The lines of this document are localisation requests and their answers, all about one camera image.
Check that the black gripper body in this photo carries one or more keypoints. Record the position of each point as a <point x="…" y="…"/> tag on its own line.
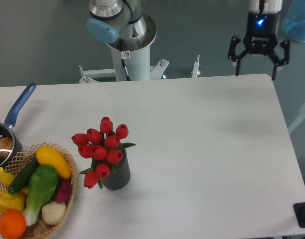
<point x="261" y="33"/>

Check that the red tulip bouquet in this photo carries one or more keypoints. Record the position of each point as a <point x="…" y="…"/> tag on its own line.
<point x="104" y="147"/>

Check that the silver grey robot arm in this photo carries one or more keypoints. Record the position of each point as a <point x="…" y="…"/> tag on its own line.
<point x="123" y="26"/>

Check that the dark grey ribbed vase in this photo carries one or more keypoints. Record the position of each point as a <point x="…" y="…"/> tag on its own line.
<point x="120" y="178"/>

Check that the black device at edge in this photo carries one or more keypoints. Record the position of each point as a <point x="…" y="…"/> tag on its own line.
<point x="299" y="209"/>

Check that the yellow squash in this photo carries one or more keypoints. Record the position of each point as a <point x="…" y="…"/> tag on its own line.
<point x="47" y="155"/>

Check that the purple red onion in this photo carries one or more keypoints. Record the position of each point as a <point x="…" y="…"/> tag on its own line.
<point x="64" y="191"/>

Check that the green bok choy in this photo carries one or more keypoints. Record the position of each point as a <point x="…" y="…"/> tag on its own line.
<point x="41" y="188"/>

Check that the white garlic bulb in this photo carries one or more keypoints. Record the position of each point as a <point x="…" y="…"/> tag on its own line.
<point x="53" y="212"/>

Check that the dark green cucumber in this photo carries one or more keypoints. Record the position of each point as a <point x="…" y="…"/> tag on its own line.
<point x="23" y="177"/>

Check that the brown bread roll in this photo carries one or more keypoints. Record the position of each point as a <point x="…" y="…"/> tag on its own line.
<point x="6" y="146"/>

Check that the yellow banana pepper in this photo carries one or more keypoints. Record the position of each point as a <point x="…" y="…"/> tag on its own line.
<point x="5" y="177"/>

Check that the woven wicker basket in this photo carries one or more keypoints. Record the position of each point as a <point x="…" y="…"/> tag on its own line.
<point x="42" y="230"/>

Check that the yellow pumpkin gourd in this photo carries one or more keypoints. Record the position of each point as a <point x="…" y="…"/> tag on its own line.
<point x="11" y="201"/>

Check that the orange fruit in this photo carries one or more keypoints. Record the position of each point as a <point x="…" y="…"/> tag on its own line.
<point x="12" y="224"/>

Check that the blue handled saucepan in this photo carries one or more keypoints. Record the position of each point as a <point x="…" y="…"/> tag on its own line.
<point x="10" y="121"/>

